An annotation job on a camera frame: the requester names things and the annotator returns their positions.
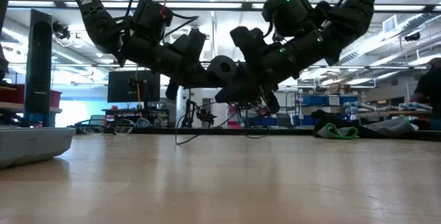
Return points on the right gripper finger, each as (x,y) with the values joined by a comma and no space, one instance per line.
(241,91)
(270,96)

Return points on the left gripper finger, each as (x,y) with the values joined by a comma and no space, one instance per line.
(212,81)
(172,89)

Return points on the black plastic spool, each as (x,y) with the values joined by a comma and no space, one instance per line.
(224,68)

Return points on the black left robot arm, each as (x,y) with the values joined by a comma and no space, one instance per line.
(100,24)

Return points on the neighbour station robot arm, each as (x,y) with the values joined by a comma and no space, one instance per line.
(249,108)
(193,112)

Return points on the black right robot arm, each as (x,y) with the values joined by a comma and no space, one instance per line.
(344,17)

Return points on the red stacked boxes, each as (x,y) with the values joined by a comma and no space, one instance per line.
(233,124)

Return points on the blue storage bins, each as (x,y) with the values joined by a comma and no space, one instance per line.
(317,100)

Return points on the black pouch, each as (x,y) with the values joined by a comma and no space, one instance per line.
(324,118)

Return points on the grey pouch with green trim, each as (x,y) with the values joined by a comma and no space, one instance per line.
(332,131)

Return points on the wooden workbench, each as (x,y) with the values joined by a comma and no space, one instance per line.
(396,114)

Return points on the clear bag with green rim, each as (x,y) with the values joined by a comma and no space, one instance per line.
(389,127)

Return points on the black ceiling speaker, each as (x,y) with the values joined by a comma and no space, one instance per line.
(412,36)

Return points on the rolled white teal fabric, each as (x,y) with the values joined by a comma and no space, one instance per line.
(406,107)

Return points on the black stand with white base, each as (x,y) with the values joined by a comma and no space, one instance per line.
(38,79)

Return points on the person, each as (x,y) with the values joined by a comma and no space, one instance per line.
(430,89)

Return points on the grey plastic tool case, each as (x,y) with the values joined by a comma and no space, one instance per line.
(31,144)

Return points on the red storage bin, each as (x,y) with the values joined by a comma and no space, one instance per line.
(12,94)

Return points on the wooden shelf board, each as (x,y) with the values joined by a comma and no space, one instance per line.
(10,107)

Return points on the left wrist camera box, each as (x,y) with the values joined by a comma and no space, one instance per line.
(191,43)

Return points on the dark aluminium table frame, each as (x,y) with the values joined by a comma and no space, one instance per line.
(241,131)

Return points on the black overhead frame beam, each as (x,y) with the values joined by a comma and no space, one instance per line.
(213,5)

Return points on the black hanging camera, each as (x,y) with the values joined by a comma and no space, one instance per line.
(61,31)

